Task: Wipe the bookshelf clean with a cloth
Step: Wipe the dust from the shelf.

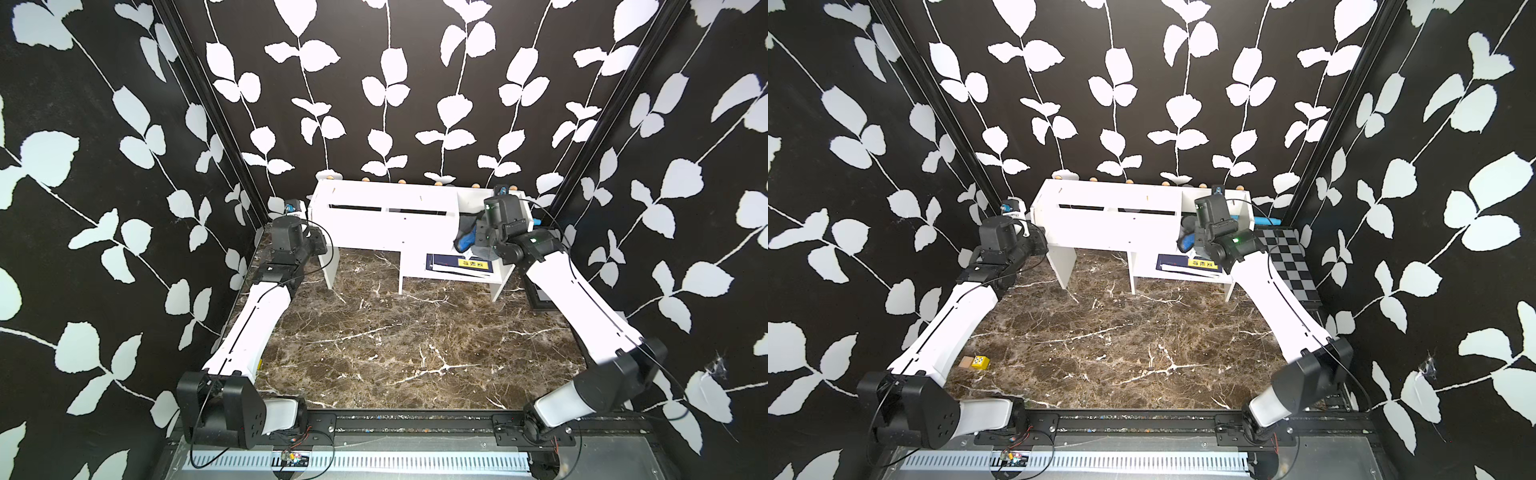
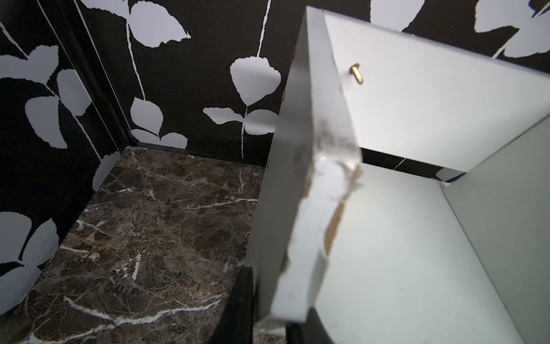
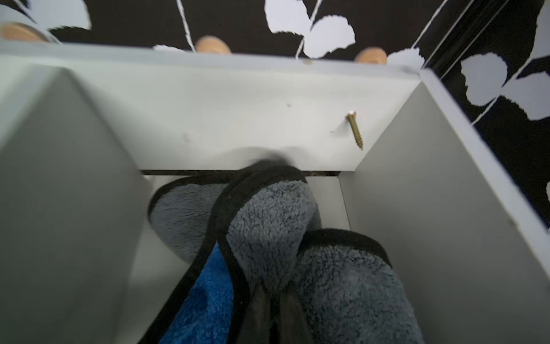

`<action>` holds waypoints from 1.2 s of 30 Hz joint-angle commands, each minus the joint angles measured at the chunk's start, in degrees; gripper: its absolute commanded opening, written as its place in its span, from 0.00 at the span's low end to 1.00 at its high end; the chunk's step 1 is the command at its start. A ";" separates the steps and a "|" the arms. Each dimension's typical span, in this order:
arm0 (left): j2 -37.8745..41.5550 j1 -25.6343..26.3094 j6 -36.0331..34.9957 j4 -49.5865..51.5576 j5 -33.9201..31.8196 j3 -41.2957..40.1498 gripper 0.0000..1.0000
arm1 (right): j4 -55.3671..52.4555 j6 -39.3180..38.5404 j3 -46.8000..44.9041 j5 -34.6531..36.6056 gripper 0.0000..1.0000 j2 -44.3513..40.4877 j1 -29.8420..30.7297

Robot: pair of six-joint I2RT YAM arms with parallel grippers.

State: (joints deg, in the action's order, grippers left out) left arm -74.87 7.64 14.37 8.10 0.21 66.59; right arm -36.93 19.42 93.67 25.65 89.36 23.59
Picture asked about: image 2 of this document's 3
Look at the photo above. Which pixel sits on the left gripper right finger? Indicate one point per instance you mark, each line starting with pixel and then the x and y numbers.
pixel 311 331

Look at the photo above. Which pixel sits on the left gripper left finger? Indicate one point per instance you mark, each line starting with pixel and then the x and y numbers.
pixel 236 323

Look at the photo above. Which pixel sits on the white wooden bookshelf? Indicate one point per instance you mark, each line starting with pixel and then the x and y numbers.
pixel 413 208

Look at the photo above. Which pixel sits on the brass screw in shelf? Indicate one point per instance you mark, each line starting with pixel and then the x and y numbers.
pixel 355 71

